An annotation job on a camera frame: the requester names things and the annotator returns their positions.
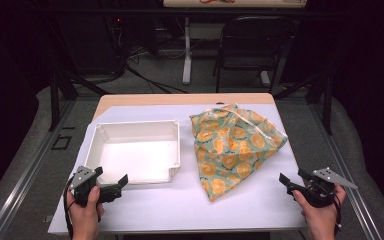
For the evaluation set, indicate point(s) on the black folding chair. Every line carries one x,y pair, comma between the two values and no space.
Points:
256,26

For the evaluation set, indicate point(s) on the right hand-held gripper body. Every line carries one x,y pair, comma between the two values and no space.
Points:
323,191

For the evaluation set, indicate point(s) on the wooden table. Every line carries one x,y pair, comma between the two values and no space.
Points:
180,99

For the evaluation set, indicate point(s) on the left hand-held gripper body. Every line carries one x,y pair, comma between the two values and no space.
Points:
81,178

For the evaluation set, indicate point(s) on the person's left hand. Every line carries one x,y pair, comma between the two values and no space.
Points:
85,215

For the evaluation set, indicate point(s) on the white table sheet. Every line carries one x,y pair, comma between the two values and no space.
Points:
180,208

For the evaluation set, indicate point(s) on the person's right hand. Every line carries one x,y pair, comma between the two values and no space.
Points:
321,218

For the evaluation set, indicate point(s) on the white desk leg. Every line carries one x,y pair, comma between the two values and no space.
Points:
187,66

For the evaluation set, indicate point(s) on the white plastic box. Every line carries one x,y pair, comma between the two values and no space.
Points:
140,156

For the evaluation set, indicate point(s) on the green orange-print cloth bag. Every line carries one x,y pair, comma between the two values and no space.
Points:
233,150

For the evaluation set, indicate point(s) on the aluminium floor rail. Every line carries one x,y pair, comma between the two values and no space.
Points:
20,196
358,201

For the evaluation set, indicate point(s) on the dark equipment cabinet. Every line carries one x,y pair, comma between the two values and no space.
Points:
90,43

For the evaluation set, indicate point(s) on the black metal stand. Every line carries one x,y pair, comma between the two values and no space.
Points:
55,100
327,100

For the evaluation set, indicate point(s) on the white desk foot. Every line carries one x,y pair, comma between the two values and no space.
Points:
265,79

